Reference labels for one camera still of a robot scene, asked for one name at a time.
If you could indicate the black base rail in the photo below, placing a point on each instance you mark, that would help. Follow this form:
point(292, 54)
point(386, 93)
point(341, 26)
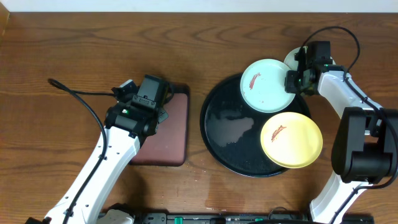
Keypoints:
point(217, 218)

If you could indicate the black round serving tray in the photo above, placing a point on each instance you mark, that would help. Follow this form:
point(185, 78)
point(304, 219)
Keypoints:
point(231, 131)

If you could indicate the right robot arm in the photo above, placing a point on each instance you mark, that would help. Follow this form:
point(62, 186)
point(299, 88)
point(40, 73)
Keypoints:
point(364, 153)

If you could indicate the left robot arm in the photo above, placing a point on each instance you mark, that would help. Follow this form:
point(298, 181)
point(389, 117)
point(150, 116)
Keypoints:
point(126, 128)

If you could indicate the yellow plate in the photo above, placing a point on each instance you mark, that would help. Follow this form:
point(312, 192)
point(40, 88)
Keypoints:
point(291, 140)

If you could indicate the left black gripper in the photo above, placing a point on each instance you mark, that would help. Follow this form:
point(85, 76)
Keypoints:
point(162, 115)

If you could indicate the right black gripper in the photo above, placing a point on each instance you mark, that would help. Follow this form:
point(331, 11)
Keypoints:
point(289, 86)

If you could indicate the black rectangular water tray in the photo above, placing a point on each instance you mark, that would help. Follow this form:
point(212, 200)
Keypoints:
point(168, 146)

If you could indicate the light blue plate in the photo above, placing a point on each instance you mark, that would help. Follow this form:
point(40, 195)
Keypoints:
point(262, 86)
point(290, 59)

